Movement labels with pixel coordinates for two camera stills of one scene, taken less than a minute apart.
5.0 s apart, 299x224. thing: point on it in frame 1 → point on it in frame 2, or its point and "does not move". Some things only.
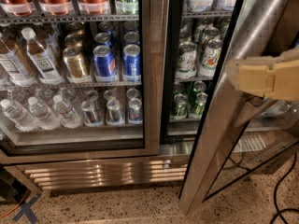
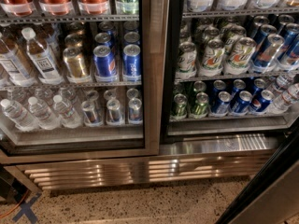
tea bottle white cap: [41, 59] does not move
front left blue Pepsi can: [106, 63] does not move
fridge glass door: [242, 133] → [272, 196]
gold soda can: [75, 65] does not move
